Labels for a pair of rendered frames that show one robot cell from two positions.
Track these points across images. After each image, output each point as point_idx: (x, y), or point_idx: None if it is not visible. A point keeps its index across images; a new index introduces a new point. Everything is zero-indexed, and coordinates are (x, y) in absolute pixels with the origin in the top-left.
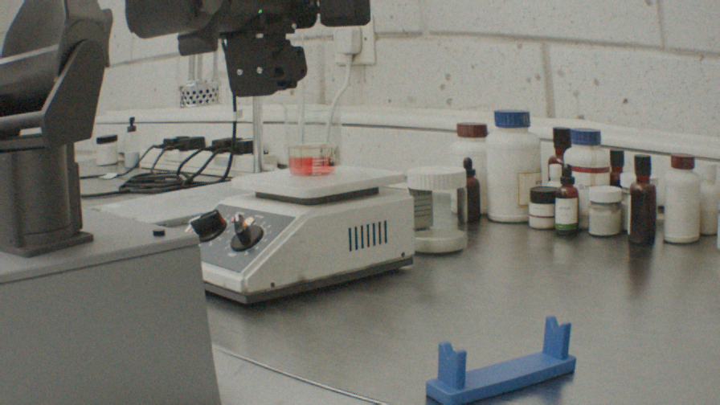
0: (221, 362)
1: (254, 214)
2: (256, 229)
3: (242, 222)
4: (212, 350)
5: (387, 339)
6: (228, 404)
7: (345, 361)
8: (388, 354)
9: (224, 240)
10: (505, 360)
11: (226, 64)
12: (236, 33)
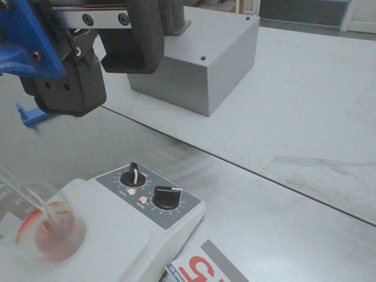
0: (138, 113)
1: (127, 197)
2: (124, 178)
3: (131, 167)
4: (126, 74)
5: (76, 145)
6: (130, 90)
7: (94, 124)
8: (79, 131)
9: (151, 187)
10: (40, 127)
11: (101, 69)
12: (76, 32)
